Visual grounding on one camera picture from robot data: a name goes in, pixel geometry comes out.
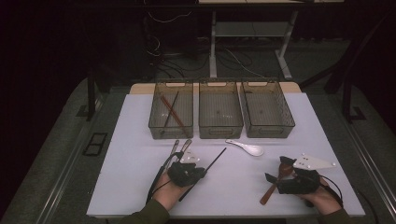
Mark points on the transparent grey plastic bin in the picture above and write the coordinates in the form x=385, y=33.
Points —
x=266, y=109
x=183, y=102
x=219, y=107

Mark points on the black metal stand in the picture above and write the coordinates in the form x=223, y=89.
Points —
x=347, y=99
x=91, y=96

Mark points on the white metal desk frame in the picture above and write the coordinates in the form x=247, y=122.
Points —
x=249, y=29

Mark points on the person's left hand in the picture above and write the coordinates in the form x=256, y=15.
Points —
x=168, y=194

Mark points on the black slanted metal beam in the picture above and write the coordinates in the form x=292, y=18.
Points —
x=339, y=77

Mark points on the brown wooden spoon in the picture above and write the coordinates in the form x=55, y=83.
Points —
x=270, y=193

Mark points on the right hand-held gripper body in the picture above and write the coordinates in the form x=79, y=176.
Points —
x=303, y=183

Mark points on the person's right hand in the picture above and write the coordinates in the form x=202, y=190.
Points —
x=325, y=200

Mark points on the aluminium floor rail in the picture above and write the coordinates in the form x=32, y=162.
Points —
x=63, y=183
x=375, y=174

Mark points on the brown wooden chopstick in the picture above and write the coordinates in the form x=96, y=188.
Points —
x=180, y=123

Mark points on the white ceramic spoon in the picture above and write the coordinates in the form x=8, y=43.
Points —
x=253, y=150

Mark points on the black chopstick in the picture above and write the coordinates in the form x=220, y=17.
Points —
x=175, y=99
x=216, y=159

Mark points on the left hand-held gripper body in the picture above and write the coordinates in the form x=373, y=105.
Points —
x=185, y=174

